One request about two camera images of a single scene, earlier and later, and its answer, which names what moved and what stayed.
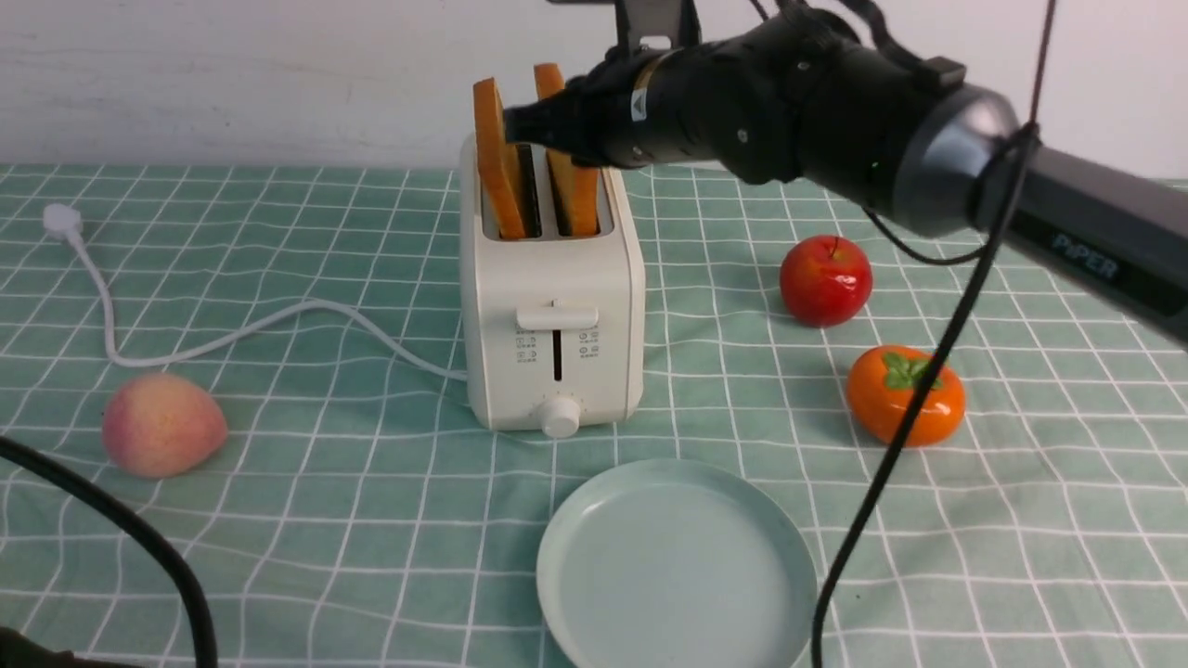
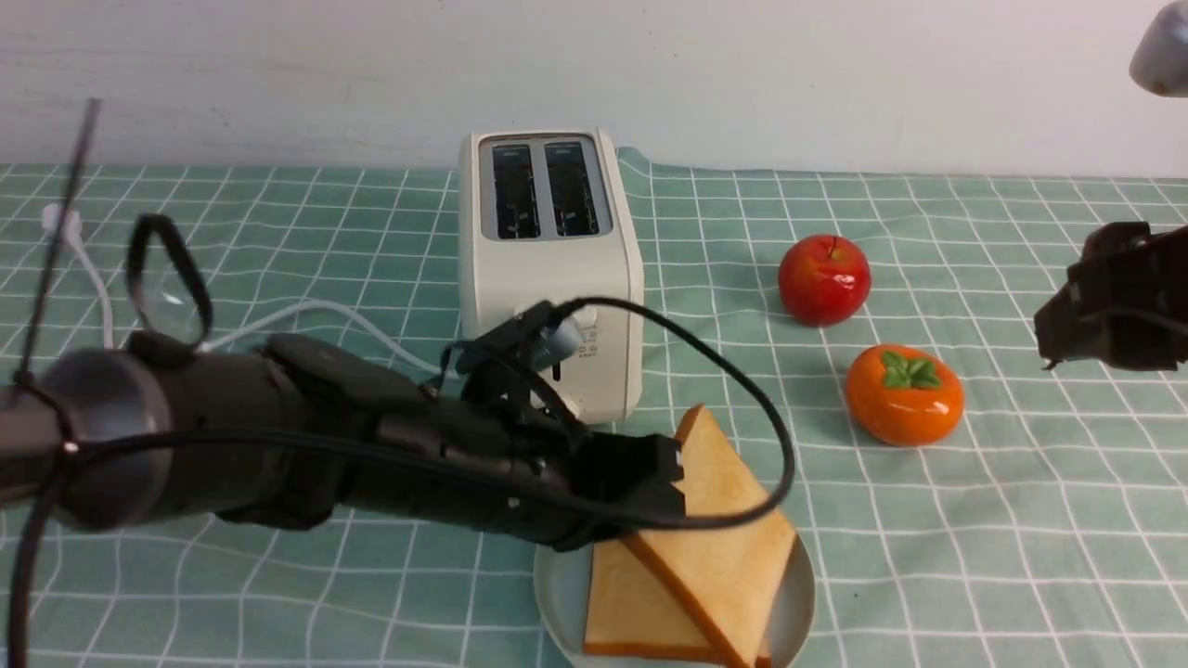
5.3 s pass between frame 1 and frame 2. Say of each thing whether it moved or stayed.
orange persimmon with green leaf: stayed
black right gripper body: moved
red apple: stayed
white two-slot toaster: stayed
